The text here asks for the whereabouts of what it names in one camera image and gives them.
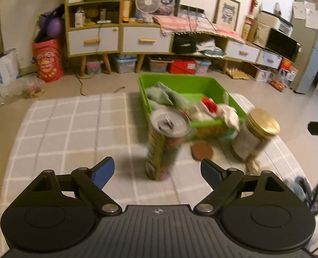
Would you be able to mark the framed cat picture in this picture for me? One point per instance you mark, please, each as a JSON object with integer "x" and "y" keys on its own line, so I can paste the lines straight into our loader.
{"x": 168, "y": 8}

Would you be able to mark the clear blue lid storage box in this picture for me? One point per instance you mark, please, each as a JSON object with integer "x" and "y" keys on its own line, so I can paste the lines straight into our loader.
{"x": 125, "y": 65}

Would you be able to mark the wooden cabinet with drawers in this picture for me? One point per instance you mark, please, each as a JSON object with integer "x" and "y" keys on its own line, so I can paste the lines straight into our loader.
{"x": 138, "y": 38}

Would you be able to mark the black microwave oven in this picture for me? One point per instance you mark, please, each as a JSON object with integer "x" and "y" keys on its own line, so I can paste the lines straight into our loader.
{"x": 283, "y": 45}

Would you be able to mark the red white santa cloth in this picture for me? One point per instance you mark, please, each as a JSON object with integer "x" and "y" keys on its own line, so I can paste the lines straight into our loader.
{"x": 210, "y": 105}

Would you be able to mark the grey refrigerator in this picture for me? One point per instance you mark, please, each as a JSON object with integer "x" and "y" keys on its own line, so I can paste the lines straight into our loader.
{"x": 305, "y": 31}

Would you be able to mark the bag of oranges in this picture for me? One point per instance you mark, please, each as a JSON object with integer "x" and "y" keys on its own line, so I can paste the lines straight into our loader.
{"x": 276, "y": 82}

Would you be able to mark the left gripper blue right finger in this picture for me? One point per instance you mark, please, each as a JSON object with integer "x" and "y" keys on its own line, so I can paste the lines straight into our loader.
{"x": 219, "y": 178}

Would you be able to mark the pink checked cloth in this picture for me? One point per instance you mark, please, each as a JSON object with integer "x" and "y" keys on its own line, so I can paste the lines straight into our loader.
{"x": 183, "y": 25}

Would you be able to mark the white desk fan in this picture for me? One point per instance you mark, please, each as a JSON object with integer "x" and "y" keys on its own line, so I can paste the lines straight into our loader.
{"x": 147, "y": 7}

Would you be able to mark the framed cartoon girl picture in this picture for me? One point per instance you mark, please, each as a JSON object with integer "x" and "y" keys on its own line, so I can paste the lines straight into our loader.
{"x": 226, "y": 13}

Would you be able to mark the red storage box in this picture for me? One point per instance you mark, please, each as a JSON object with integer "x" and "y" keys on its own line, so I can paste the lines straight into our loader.
{"x": 182, "y": 67}

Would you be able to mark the purple ball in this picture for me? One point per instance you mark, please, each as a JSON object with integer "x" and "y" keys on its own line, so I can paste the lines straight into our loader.
{"x": 51, "y": 24}

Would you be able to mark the egg carton tray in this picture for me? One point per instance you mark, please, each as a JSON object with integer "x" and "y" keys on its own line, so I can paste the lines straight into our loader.
{"x": 235, "y": 73}

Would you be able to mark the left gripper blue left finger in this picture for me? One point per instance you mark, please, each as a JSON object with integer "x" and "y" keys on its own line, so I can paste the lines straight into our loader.
{"x": 99, "y": 174}

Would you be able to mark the grey checked mat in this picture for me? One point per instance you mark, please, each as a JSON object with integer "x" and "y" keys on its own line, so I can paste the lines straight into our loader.
{"x": 69, "y": 133}

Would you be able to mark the green snack can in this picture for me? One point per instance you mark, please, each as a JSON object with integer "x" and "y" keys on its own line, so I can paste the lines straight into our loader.
{"x": 168, "y": 129}

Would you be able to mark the red snack bag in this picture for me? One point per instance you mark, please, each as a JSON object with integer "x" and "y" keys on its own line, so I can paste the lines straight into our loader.
{"x": 47, "y": 58}

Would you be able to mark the green plastic bin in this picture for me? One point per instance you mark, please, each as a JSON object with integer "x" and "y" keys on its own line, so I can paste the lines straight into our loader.
{"x": 193, "y": 89}

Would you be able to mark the grey green cloth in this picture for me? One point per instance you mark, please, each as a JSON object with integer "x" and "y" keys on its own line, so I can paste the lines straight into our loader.
{"x": 161, "y": 96}

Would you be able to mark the white paper bag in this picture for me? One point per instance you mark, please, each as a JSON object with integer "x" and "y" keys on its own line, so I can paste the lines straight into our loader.
{"x": 8, "y": 70}

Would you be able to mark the gold lid glass jar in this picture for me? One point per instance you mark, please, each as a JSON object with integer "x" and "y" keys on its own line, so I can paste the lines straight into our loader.
{"x": 255, "y": 134}

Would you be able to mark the round brown coaster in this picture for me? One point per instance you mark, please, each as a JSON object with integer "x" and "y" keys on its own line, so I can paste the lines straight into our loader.
{"x": 201, "y": 150}

